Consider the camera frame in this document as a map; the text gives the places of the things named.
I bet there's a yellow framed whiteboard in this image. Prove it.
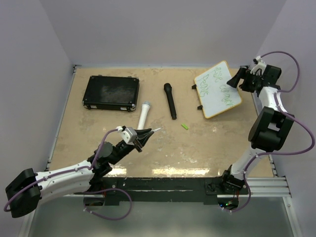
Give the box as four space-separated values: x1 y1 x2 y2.
194 61 242 119

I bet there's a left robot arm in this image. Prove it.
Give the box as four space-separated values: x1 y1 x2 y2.
3 126 155 218

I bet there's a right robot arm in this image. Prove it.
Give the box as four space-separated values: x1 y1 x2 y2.
220 63 293 194

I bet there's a white microphone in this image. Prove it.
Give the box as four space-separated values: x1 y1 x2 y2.
137 101 151 130

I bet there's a black case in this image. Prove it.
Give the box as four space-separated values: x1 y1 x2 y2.
82 75 140 112

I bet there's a black microphone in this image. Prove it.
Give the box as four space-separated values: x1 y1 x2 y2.
163 83 177 120

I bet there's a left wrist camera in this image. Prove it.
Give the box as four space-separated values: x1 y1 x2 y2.
116 126 137 145

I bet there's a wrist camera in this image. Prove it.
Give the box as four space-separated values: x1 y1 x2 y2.
116 126 137 145
250 56 266 76

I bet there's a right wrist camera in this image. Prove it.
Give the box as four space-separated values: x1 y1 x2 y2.
250 56 266 76

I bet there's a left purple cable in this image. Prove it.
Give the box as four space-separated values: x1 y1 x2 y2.
3 128 133 219

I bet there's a purple cable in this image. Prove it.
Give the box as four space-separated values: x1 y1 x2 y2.
3 128 133 219
222 50 316 213

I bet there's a wire whiteboard stand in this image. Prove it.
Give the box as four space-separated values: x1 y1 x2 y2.
191 84 203 110

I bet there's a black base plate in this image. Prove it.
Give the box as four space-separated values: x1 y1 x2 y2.
88 177 248 205

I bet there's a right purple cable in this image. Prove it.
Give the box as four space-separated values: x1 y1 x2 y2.
222 50 316 213

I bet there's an aluminium table frame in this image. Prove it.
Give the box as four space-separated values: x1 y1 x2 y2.
19 64 304 237

